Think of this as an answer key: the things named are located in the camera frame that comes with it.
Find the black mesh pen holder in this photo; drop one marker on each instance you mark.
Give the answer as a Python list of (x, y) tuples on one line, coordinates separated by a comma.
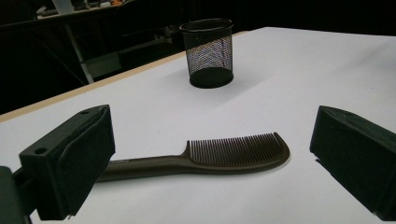
[(209, 56)]

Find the white table leg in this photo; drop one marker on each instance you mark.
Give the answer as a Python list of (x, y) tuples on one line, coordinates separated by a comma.
[(77, 53)]

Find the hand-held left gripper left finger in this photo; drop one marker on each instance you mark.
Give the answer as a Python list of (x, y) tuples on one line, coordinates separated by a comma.
[(77, 168)]

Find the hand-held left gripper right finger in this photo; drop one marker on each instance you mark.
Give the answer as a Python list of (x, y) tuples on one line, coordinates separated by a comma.
[(358, 155)]

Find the white table mat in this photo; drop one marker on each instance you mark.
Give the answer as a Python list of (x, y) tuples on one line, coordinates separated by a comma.
[(249, 105)]

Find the light wooden background table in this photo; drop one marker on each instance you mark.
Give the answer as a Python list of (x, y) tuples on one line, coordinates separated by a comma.
[(71, 13)]

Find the dark brown comb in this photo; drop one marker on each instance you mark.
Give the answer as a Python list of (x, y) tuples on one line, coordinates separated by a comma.
[(218, 158)]

